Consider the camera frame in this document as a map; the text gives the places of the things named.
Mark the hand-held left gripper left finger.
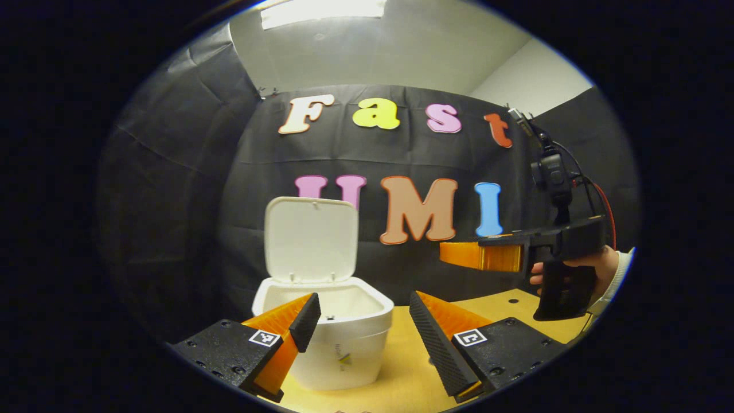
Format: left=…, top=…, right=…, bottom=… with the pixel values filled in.
left=169, top=293, right=322, bottom=403

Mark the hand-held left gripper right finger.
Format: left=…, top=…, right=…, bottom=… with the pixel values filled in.
left=409, top=290, right=571, bottom=403

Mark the white desktop garbage bin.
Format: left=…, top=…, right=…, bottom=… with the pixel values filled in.
left=252, top=197, right=395, bottom=392

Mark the wooden desktop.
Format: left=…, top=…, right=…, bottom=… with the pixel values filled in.
left=258, top=289, right=597, bottom=413

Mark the black backdrop cloth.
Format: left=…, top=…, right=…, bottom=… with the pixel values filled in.
left=97, top=23, right=640, bottom=345

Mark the ceiling light panel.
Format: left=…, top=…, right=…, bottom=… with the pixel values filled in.
left=261, top=0, right=386, bottom=30

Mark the red gripper cable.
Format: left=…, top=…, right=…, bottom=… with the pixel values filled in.
left=582, top=181, right=618, bottom=250

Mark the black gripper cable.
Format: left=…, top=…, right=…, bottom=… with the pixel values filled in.
left=550, top=141, right=598, bottom=217

